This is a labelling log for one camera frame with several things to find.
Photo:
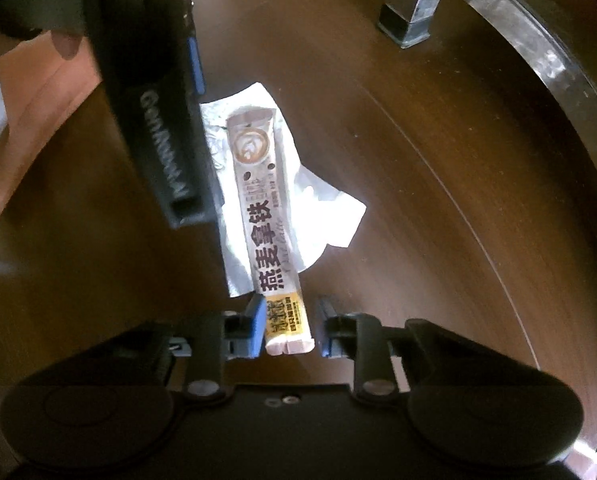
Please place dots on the person's left hand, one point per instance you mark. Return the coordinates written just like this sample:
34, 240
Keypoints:
18, 42

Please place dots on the coffee stick sachet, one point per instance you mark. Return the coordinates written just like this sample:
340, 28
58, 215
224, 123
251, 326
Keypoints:
271, 210

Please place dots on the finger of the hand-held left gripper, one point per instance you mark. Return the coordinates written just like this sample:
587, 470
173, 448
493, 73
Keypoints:
196, 65

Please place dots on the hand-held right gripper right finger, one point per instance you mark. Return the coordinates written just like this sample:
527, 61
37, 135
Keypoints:
328, 327

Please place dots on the metal stool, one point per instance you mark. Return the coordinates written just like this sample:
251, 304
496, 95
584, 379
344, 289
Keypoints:
528, 35

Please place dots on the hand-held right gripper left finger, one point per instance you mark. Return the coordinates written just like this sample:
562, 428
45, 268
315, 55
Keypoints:
256, 325

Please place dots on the white paper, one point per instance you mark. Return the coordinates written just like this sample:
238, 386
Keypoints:
323, 210

